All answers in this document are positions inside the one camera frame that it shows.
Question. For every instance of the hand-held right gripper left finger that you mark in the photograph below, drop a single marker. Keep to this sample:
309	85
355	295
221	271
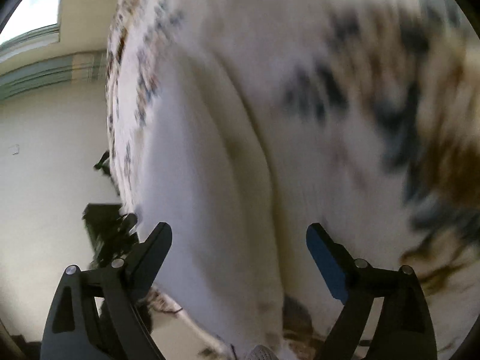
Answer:
155	255

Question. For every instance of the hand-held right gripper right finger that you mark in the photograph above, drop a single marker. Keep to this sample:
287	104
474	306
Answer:
326	266

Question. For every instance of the white knit sweater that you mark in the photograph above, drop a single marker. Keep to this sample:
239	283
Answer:
225	195

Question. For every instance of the person's right shoe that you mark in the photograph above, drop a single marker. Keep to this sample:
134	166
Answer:
260	353

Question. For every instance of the teal curtain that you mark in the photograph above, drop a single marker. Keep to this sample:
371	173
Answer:
45	75

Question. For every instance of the floral bed blanket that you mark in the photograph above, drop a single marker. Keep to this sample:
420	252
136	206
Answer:
431	138

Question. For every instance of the white framed window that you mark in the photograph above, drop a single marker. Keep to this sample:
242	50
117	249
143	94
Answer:
30	11

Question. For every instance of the white light switch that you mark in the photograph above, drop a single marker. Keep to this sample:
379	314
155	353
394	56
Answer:
15	149

